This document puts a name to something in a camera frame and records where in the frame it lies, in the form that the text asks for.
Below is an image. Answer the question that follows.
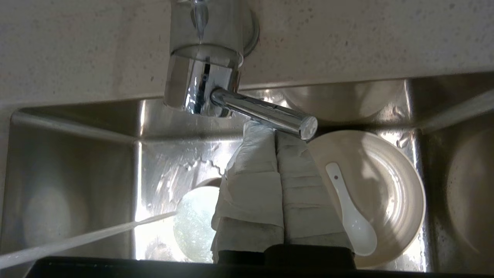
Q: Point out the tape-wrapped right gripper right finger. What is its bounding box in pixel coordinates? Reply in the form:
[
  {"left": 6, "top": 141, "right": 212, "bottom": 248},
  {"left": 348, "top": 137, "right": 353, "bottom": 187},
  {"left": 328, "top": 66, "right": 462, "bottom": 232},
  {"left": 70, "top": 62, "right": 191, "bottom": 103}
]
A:
[{"left": 275, "top": 129, "right": 354, "bottom": 251}]

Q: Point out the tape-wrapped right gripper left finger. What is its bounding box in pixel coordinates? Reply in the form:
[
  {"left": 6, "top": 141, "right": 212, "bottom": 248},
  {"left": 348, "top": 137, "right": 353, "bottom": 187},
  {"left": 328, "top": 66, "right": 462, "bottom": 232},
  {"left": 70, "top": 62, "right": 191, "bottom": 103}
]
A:
[{"left": 210, "top": 120, "right": 285, "bottom": 264}]

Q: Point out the white ceramic soup spoon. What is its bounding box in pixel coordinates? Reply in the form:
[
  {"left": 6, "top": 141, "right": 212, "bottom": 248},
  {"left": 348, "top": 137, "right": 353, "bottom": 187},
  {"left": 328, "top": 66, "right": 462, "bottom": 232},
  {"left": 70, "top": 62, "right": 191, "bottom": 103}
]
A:
[{"left": 325, "top": 162, "right": 378, "bottom": 257}]

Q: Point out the white ceramic bowl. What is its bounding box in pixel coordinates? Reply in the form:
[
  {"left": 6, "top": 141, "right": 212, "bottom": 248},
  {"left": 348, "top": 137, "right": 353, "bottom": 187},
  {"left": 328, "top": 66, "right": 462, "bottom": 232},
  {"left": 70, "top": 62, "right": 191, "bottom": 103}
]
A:
[{"left": 173, "top": 186, "right": 221, "bottom": 264}]

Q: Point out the white round plate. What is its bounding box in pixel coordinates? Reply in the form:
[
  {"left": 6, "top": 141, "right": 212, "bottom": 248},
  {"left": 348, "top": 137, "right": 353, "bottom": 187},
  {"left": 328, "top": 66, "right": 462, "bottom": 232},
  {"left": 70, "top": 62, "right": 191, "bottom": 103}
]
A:
[{"left": 308, "top": 130, "right": 426, "bottom": 270}]

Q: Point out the stainless steel sink basin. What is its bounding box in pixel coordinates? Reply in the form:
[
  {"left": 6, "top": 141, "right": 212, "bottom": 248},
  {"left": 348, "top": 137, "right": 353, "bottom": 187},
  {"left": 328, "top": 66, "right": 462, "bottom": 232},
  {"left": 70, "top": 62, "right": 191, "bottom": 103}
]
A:
[{"left": 0, "top": 71, "right": 494, "bottom": 278}]

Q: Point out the chrome gooseneck faucet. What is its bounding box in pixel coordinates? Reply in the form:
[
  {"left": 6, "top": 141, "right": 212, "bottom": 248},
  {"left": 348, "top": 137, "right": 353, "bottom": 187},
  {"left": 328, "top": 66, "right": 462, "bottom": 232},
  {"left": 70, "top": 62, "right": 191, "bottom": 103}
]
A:
[{"left": 164, "top": 0, "right": 318, "bottom": 141}]

